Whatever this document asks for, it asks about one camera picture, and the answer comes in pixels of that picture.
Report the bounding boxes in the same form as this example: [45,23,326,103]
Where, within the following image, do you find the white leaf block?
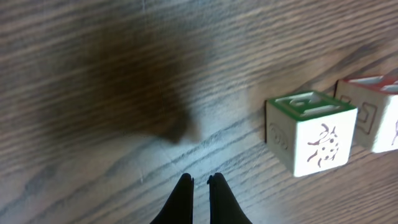
[335,75,397,153]

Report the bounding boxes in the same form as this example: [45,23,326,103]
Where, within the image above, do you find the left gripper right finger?
[207,172,252,224]

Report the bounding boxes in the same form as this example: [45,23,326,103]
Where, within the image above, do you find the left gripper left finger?
[150,173,194,224]

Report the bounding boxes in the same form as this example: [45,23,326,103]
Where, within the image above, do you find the white ladybug block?
[265,90,358,177]

